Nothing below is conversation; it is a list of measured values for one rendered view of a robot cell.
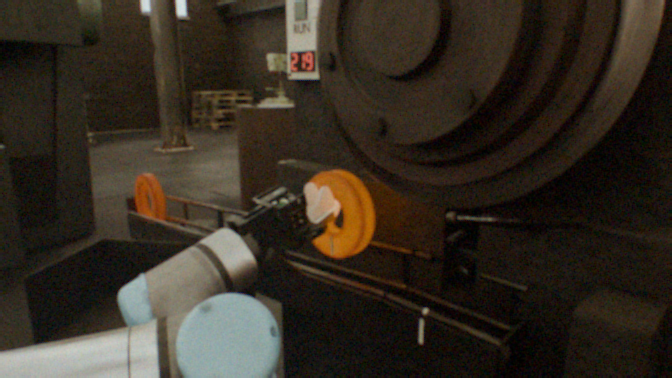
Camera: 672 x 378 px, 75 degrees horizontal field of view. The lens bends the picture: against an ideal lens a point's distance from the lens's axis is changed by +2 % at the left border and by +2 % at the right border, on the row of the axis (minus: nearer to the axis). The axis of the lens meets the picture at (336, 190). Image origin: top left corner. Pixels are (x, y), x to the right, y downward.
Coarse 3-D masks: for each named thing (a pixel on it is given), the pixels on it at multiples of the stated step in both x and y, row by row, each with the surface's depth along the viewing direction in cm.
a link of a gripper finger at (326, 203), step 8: (320, 192) 70; (328, 192) 72; (320, 200) 70; (328, 200) 72; (336, 200) 75; (312, 208) 70; (320, 208) 71; (328, 208) 72; (336, 208) 73; (312, 216) 70; (320, 216) 71; (336, 216) 73
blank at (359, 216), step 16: (320, 176) 76; (336, 176) 73; (352, 176) 74; (336, 192) 74; (352, 192) 71; (368, 192) 73; (352, 208) 72; (368, 208) 71; (352, 224) 72; (368, 224) 71; (320, 240) 78; (336, 240) 75; (352, 240) 73; (368, 240) 73; (336, 256) 76
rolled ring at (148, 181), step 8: (144, 176) 139; (152, 176) 140; (136, 184) 146; (144, 184) 140; (152, 184) 137; (160, 184) 139; (136, 192) 147; (144, 192) 147; (152, 192) 136; (160, 192) 137; (136, 200) 148; (144, 200) 148; (152, 200) 137; (160, 200) 137; (144, 208) 148; (152, 208) 138; (160, 208) 137; (152, 216) 139; (160, 216) 138
